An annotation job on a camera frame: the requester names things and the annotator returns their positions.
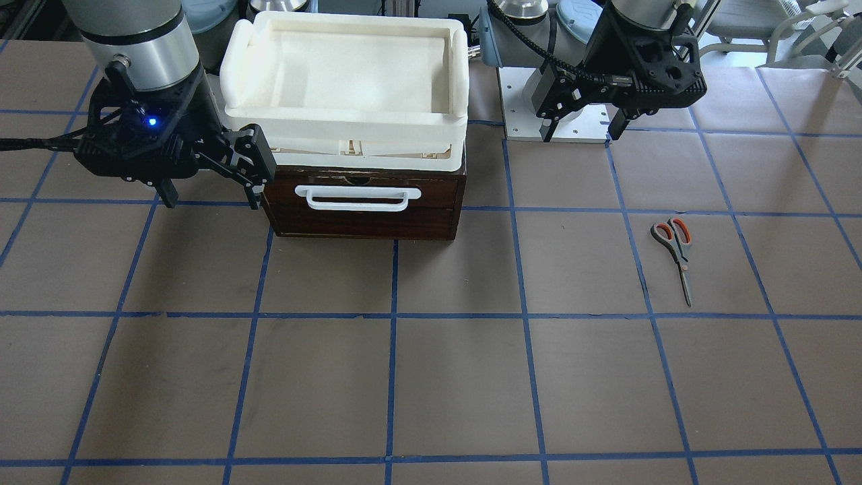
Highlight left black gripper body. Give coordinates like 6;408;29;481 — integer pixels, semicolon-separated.
584;1;707;110

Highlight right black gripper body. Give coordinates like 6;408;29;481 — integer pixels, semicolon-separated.
73;59;231;185

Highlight orange grey handled scissors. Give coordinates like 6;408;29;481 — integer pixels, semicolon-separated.
651;217;693;307

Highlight wooden drawer with white handle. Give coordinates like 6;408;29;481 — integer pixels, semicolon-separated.
264;175;465;238

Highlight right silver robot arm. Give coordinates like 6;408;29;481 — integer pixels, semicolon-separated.
64;1;276;209

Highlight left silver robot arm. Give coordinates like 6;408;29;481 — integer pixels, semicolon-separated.
478;1;707;142

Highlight dark wooden drawer cabinet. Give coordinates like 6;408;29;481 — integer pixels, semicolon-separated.
263;162;466;240

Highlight white foam tray box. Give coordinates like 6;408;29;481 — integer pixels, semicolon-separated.
219;11;470;172

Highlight grey chair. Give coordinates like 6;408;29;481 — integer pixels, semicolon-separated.
693;1;860;77

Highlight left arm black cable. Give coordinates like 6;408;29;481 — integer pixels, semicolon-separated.
486;0;634;86

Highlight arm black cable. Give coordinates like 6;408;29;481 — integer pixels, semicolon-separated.
0;135;88;152
486;0;634;86

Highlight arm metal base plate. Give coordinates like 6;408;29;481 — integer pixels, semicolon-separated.
497;66;612;143

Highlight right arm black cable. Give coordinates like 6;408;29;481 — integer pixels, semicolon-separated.
0;135;88;152

